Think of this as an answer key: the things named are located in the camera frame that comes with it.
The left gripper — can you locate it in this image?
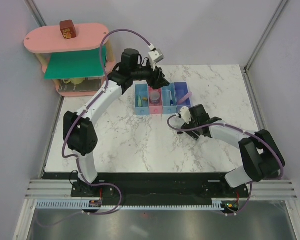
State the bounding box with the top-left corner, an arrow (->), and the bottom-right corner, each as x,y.
131,61 -> 170,91

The clear blue round box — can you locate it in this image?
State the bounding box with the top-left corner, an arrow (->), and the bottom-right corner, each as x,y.
149,90 -> 162,105

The light blue drawer bin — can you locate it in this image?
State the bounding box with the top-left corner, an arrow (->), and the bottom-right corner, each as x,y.
134,84 -> 150,116

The green eraser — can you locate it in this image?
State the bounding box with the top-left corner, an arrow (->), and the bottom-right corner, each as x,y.
137,96 -> 143,108

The blue capped marker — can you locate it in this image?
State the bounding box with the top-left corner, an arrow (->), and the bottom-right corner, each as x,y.
169,90 -> 174,106

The pink drawer bin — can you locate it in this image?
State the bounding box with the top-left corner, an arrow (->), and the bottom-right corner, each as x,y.
148,87 -> 163,115

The sky blue drawer bin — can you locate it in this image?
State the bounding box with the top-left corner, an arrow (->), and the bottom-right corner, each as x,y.
161,83 -> 177,115

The pink eraser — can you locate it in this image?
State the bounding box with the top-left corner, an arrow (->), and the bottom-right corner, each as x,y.
177,91 -> 193,105

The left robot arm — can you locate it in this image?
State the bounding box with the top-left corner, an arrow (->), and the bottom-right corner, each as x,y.
61,48 -> 170,197

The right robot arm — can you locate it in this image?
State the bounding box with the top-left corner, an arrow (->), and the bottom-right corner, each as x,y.
179,104 -> 285,197

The black book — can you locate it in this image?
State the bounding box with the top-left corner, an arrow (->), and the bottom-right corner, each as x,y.
58,77 -> 102,93

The green folder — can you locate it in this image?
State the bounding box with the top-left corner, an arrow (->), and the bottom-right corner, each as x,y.
44,46 -> 107,80

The yellow mug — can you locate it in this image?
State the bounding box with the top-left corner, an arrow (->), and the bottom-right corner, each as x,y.
63,77 -> 86,85

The brown cube toy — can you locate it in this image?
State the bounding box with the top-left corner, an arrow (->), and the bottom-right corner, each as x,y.
59,19 -> 77,40

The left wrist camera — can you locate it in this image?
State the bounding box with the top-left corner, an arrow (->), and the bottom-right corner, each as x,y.
148,49 -> 165,70

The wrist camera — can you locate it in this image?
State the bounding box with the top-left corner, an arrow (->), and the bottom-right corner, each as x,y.
148,49 -> 165,70
179,106 -> 192,124

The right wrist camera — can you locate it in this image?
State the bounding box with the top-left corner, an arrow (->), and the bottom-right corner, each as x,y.
179,106 -> 192,124

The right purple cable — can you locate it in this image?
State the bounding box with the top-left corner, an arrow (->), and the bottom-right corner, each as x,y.
166,113 -> 285,217

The purple cable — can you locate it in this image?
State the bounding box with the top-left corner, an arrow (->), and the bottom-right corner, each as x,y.
36,28 -> 157,228
166,113 -> 285,217

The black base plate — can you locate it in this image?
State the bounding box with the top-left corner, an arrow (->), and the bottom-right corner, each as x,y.
72,172 -> 249,198

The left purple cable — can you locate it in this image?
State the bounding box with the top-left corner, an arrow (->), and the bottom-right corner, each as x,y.
36,28 -> 157,228

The white cable duct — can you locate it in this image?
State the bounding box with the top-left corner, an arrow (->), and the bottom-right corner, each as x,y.
35,198 -> 226,211

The left aluminium post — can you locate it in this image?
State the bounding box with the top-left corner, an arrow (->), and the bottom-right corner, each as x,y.
24,0 -> 47,27

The aluminium post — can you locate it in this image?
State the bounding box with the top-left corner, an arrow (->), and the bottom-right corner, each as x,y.
24,0 -> 47,27
243,0 -> 290,74

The right aluminium post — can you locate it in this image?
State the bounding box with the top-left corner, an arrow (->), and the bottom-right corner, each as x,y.
243,0 -> 290,74

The aluminium frame rail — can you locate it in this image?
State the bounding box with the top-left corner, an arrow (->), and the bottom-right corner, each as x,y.
25,179 -> 297,200

